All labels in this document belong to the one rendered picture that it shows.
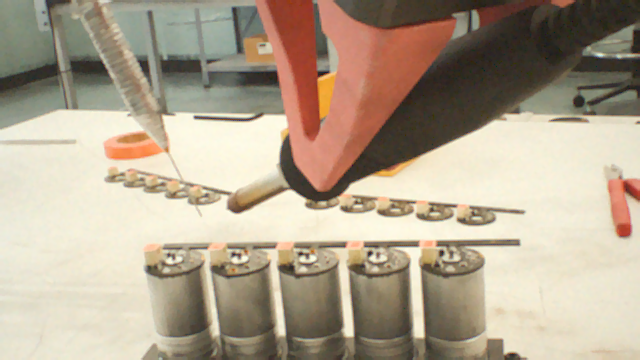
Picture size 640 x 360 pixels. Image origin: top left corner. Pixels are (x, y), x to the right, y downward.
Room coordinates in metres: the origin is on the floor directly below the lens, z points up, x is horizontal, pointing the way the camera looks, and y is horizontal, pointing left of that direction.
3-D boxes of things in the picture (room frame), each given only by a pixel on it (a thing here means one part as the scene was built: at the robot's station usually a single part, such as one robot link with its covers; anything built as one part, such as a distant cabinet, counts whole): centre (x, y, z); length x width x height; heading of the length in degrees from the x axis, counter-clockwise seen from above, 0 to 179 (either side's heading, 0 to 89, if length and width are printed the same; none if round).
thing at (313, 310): (0.30, 0.01, 0.79); 0.02 x 0.02 x 0.05
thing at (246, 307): (0.31, 0.03, 0.79); 0.02 x 0.02 x 0.05
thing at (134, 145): (0.75, 0.16, 0.76); 0.06 x 0.06 x 0.01
